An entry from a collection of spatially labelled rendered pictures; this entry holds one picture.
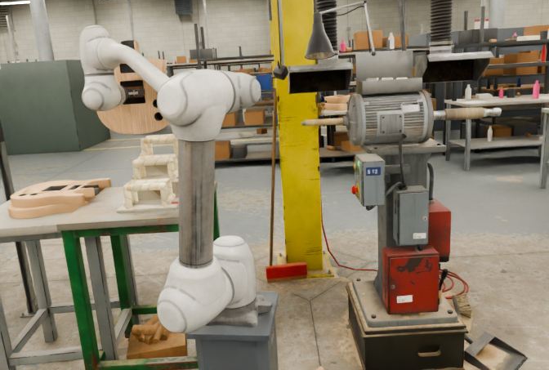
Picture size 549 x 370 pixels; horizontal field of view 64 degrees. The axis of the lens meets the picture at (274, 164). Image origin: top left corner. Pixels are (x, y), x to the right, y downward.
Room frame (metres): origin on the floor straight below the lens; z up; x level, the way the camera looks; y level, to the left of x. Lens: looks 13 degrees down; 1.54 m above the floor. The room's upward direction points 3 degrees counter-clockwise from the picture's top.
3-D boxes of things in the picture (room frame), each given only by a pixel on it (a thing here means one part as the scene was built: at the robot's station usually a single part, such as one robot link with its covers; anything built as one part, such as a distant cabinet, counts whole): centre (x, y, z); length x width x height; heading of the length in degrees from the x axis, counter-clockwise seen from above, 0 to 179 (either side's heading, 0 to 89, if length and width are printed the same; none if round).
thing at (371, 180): (1.90, -0.48, 0.99); 0.24 x 0.21 x 0.26; 90
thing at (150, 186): (1.91, 0.59, 1.04); 0.20 x 0.03 x 0.03; 89
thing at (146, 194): (2.11, 0.58, 0.98); 0.27 x 0.16 x 0.09; 90
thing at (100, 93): (1.58, 0.60, 1.48); 0.16 x 0.11 x 0.13; 178
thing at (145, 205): (1.96, 0.59, 0.94); 0.27 x 0.15 x 0.01; 90
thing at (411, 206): (1.99, -0.63, 0.93); 0.15 x 0.10 x 0.55; 90
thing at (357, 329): (2.14, -0.64, 0.12); 0.61 x 0.51 x 0.25; 0
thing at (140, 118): (1.95, 0.59, 1.48); 0.35 x 0.04 x 0.40; 89
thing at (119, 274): (2.32, 0.91, 0.45); 0.05 x 0.05 x 0.90; 0
